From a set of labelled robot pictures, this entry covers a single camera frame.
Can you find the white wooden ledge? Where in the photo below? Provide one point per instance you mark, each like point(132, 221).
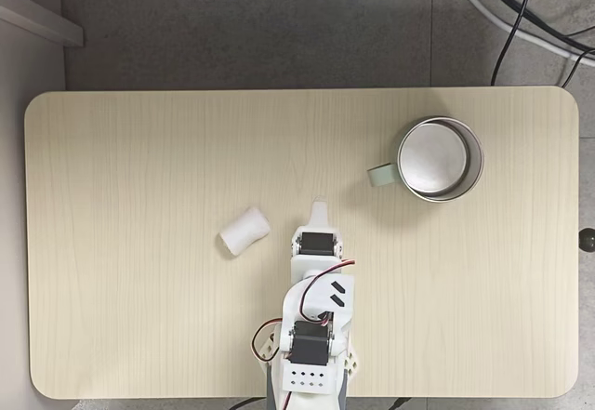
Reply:
point(42, 19)

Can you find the black round knob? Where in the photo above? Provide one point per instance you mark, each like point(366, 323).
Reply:
point(588, 240)

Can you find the white gauze dressing roll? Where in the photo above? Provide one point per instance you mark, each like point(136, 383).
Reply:
point(244, 231)

